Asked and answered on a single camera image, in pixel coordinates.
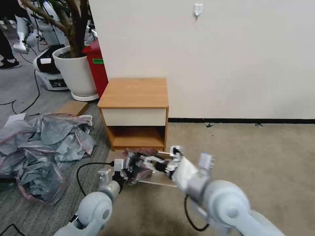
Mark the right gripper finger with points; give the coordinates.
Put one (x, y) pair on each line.
(153, 159)
(156, 168)

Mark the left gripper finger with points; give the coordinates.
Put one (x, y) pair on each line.
(130, 175)
(131, 162)

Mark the grey garbage bag pink rim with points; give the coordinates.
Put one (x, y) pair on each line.
(141, 172)
(41, 183)

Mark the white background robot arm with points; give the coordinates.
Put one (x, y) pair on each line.
(21, 32)

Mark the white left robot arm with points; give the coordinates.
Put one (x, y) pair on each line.
(98, 209)

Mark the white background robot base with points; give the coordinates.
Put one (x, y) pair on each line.
(46, 71)

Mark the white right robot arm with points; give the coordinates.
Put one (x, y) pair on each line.
(221, 204)

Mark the beige trash can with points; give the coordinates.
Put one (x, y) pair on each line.
(160, 184)

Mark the pile of grey garbage bags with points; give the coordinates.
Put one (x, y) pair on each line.
(44, 137)

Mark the wooden nightstand white drawer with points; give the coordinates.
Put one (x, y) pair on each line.
(134, 97)

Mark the brown cardboard piece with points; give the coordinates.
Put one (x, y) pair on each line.
(73, 107)

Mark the black baseboard strip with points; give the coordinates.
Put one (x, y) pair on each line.
(241, 121)

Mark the red bin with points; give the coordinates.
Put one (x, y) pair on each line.
(98, 71)

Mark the white plant pot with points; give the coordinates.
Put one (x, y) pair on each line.
(73, 73)

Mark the green label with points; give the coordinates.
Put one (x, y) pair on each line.
(98, 61)

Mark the white paper sheet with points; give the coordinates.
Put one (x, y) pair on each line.
(13, 119)

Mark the brown tree trunk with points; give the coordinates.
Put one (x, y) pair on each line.
(73, 29)

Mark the person's leg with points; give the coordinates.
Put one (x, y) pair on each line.
(6, 44)

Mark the white wall hook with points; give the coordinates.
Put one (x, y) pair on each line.
(198, 10)

